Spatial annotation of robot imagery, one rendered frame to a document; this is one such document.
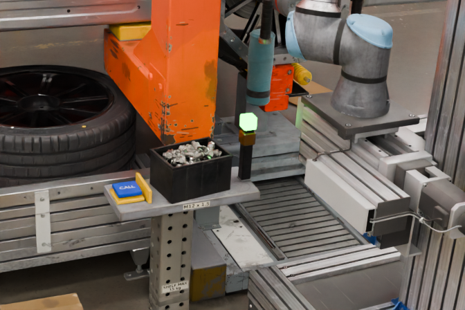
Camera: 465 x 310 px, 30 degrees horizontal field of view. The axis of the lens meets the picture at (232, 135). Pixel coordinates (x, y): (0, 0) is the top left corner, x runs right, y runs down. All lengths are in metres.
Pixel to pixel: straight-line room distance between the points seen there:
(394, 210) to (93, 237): 1.14
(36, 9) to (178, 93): 0.62
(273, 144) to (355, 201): 1.42
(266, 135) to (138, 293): 0.91
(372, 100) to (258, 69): 0.89
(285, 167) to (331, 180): 1.36
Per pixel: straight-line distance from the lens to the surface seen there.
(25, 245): 2.76
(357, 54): 2.16
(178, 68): 2.55
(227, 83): 4.56
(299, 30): 2.18
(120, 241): 2.85
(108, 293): 2.89
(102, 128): 2.81
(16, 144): 2.75
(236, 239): 3.04
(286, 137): 3.46
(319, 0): 2.18
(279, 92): 3.23
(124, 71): 2.96
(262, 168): 3.37
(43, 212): 2.71
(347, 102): 2.20
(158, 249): 2.60
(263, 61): 3.01
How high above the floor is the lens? 1.67
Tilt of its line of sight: 25 degrees down
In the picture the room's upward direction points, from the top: 4 degrees clockwise
